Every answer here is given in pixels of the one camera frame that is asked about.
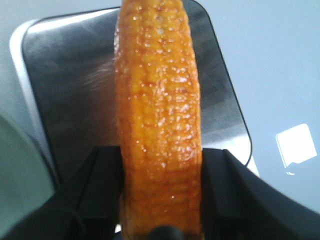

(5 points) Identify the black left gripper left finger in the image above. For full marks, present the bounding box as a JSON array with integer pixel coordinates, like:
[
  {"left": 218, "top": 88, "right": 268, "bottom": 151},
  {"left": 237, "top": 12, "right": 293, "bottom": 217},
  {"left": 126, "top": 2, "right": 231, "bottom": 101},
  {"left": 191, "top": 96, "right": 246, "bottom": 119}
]
[{"left": 3, "top": 146, "right": 124, "bottom": 240}]

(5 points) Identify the light green plate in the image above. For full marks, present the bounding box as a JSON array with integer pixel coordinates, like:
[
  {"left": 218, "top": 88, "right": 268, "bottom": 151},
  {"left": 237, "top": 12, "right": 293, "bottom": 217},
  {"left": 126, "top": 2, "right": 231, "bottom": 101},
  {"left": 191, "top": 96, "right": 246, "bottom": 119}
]
[{"left": 0, "top": 111, "right": 55, "bottom": 237}]

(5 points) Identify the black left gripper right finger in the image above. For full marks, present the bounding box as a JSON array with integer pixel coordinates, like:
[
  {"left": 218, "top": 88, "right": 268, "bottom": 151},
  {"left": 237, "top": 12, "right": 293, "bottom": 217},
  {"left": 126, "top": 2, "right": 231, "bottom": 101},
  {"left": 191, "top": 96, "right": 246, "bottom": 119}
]
[{"left": 201, "top": 148, "right": 320, "bottom": 240}]

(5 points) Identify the orange corn cob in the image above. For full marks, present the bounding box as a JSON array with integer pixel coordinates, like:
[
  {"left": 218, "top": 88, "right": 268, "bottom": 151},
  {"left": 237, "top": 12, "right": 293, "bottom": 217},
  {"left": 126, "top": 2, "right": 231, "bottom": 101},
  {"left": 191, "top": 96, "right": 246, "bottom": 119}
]
[{"left": 114, "top": 0, "right": 203, "bottom": 240}]

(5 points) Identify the black silver kitchen scale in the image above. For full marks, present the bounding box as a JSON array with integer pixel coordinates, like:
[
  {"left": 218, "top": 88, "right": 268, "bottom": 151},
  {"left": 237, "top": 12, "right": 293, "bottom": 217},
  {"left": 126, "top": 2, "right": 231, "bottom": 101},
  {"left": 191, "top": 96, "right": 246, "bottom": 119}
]
[{"left": 10, "top": 0, "right": 252, "bottom": 184}]

